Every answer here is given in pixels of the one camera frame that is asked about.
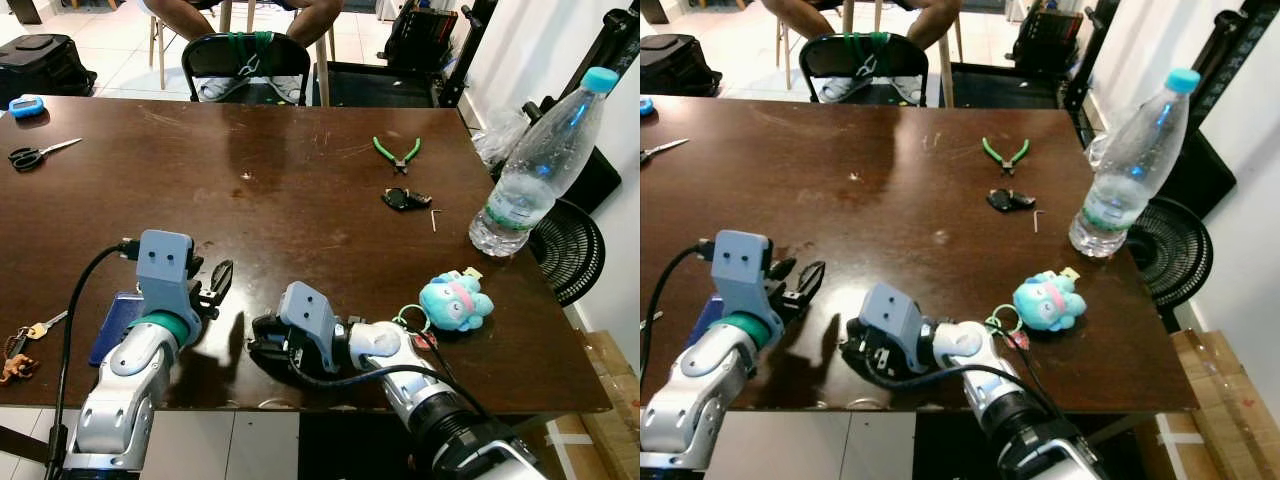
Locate blue card holder keychain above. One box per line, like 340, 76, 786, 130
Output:
88, 290, 146, 367
686, 295, 726, 346

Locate teal plush keychain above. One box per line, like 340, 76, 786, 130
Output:
985, 272, 1086, 351
393, 270, 496, 351

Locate dark wooden table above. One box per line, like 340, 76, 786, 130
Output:
640, 95, 1201, 416
0, 95, 613, 466

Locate black floor mat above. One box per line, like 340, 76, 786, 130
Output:
298, 412, 431, 480
915, 412, 1001, 480

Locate black car key fob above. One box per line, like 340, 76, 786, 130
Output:
987, 187, 1037, 213
381, 186, 433, 213

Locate black chair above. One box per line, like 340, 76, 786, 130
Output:
182, 32, 311, 106
800, 32, 929, 106

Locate black floor fan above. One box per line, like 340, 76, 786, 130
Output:
527, 197, 607, 307
1125, 196, 1213, 309

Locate cardboard box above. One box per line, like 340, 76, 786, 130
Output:
1135, 328, 1280, 480
545, 330, 641, 480

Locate black suitcase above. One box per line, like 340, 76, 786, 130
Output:
0, 33, 98, 99
640, 33, 723, 98

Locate clear plastic water bottle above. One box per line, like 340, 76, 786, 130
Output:
469, 66, 621, 258
1068, 67, 1201, 259

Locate seated person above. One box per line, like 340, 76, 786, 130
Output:
760, 0, 966, 105
140, 0, 346, 105

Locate clear plastic bag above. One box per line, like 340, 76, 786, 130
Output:
1085, 130, 1116, 171
472, 100, 546, 171

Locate black bag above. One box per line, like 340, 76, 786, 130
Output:
1010, 0, 1099, 79
383, 0, 471, 76

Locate black pole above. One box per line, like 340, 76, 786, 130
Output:
1065, 0, 1121, 111
440, 0, 498, 106

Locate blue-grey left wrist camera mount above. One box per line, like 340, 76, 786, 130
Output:
135, 230, 201, 321
712, 230, 781, 321

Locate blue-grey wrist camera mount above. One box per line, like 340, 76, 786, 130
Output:
712, 230, 781, 321
135, 230, 201, 321
862, 282, 936, 373
278, 281, 346, 373

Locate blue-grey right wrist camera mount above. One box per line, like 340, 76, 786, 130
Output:
278, 281, 346, 373
862, 282, 936, 373

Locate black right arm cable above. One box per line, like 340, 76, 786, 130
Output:
285, 345, 501, 421
875, 345, 1086, 421

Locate black handled scissors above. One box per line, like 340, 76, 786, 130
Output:
8, 137, 83, 173
640, 138, 691, 166

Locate green handled pliers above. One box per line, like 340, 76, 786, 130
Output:
981, 137, 1031, 177
372, 136, 423, 176

